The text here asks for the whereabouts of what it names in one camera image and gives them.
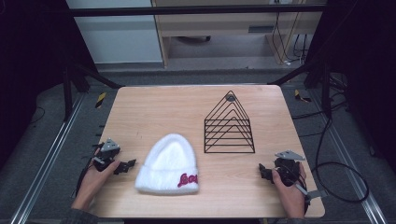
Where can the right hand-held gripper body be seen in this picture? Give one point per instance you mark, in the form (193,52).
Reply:
(288,169)

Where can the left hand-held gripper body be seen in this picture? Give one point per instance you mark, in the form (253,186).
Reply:
(107,154)

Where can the person's right hand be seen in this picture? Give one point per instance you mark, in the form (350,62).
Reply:
(292,199)

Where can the person's left hand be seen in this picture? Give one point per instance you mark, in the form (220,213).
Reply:
(93,183)

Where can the white fluffy beanie hat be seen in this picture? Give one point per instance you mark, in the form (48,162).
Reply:
(169,161)

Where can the black yellow striped tape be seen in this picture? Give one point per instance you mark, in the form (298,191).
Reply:
(301,96)
(100,100)

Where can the black metal stand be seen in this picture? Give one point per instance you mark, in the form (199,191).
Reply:
(323,81)
(73,84)

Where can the white cabinet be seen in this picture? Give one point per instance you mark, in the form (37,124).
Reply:
(118,37)

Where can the dark curtain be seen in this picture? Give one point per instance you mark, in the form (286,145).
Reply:
(367,62)
(31,62)

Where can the beige wooden desk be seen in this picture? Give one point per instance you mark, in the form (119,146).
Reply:
(218,23)

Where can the aluminium floor rail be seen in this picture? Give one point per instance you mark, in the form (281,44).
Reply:
(46,158)
(348,161)

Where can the black horizontal frame bar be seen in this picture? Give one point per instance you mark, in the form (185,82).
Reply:
(186,11)

